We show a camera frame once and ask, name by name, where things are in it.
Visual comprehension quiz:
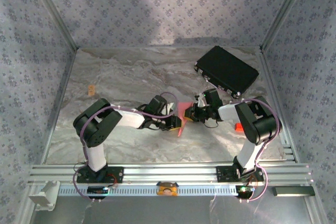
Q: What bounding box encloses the pink cloth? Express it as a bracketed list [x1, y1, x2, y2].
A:
[176, 102, 196, 137]

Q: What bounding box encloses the black ribbed carrying case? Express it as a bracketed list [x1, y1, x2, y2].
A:
[194, 45, 260, 99]

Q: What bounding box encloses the orange cartoon figure sticker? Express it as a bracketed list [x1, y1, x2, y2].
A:
[156, 181, 179, 197]

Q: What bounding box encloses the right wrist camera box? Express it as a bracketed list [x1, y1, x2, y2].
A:
[195, 88, 224, 108]

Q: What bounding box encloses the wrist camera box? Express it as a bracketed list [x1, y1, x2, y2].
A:
[195, 88, 224, 108]
[145, 94, 177, 114]

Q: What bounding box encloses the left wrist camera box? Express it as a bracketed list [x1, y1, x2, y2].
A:
[145, 94, 177, 114]

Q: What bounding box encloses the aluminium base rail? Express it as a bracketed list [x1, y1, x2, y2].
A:
[28, 163, 314, 186]

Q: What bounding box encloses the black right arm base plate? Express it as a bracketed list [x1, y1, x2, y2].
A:
[215, 166, 265, 183]

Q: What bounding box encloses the slotted grey cable duct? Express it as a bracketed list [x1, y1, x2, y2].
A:
[57, 184, 244, 197]

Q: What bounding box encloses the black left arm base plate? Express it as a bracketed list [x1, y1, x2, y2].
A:
[76, 166, 124, 184]

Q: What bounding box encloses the aluminium side rail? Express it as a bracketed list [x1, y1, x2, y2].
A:
[259, 47, 300, 163]
[41, 47, 79, 164]

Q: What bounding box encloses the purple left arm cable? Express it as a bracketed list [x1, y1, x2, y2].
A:
[72, 92, 179, 203]

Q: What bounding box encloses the aluminium frame post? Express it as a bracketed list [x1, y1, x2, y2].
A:
[259, 0, 313, 51]

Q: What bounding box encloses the white plastic bracket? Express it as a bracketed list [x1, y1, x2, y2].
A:
[28, 181, 59, 211]

